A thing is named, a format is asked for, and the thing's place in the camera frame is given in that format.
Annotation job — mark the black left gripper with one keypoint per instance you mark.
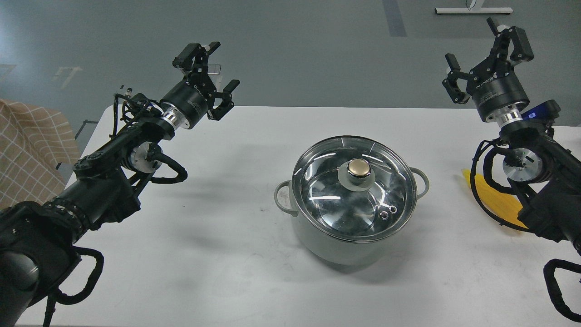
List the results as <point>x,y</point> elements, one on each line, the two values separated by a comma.
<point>191,98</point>

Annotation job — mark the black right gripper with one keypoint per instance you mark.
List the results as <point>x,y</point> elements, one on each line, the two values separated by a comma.
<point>492,84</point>

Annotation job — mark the yellow corn cob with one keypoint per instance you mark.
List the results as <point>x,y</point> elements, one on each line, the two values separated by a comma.
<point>504,206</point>

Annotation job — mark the glass pot lid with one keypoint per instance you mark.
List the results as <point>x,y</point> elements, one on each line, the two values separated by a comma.
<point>354,188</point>

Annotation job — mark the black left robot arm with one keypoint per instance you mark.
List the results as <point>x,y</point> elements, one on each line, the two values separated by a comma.
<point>39,256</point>

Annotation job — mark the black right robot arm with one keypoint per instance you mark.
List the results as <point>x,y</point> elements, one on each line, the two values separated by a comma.
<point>524,160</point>

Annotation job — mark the grey steel cooking pot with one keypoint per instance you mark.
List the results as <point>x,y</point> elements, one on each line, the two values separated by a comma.
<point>331,249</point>

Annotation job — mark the white stand base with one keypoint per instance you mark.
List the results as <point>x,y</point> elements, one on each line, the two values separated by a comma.
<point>474,7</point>

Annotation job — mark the beige checkered cloth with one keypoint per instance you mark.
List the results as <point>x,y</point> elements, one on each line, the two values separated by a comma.
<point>33,141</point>

